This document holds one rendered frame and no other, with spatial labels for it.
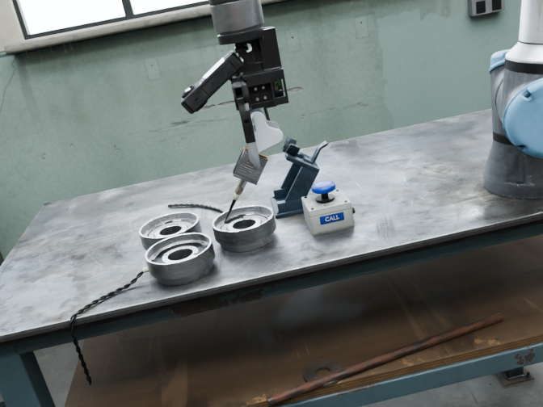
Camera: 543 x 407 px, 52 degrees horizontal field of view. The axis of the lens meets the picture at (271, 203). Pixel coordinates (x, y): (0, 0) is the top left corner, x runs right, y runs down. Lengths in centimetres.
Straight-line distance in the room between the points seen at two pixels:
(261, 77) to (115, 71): 169
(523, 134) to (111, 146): 202
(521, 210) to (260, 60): 46
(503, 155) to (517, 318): 32
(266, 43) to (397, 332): 58
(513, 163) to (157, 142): 183
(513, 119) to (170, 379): 73
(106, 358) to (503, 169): 83
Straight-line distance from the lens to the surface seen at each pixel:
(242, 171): 91
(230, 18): 85
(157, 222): 103
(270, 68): 88
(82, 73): 253
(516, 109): 80
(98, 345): 129
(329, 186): 91
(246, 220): 96
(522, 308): 117
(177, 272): 84
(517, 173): 99
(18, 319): 93
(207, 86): 87
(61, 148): 261
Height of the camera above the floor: 119
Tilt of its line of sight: 21 degrees down
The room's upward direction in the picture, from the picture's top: 11 degrees counter-clockwise
